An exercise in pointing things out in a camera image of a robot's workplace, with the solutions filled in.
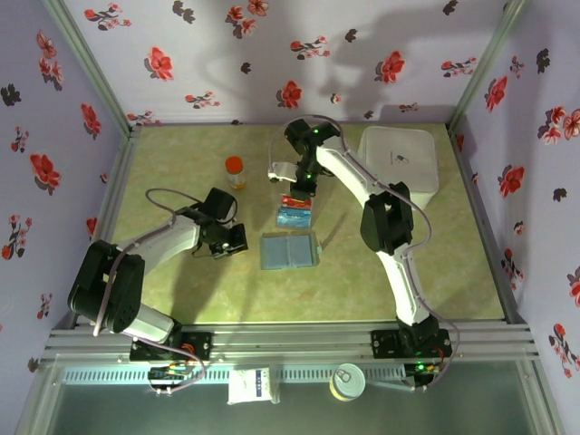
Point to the aluminium frame rail wide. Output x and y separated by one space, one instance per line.
290 342

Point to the tin can with pull tab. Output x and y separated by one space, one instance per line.
346 383

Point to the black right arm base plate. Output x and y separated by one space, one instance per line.
385 344

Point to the black electronics board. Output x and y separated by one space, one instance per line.
421 369
168 374

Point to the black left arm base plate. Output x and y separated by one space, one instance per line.
199 342

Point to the white zip storage case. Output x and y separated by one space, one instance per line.
403 154

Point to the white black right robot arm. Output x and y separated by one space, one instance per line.
344 171

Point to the white paper packet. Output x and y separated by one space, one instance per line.
247 387

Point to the aluminium side rail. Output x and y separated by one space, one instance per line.
118 181
484 226

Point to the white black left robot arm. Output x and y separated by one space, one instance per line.
163 240

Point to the blue VIP chip card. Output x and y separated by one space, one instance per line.
290 213
293 222

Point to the clear acrylic card stand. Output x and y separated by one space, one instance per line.
311 214

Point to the orange pill bottle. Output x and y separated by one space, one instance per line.
235 174

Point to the aluminium frame post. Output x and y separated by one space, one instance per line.
93 68
483 68

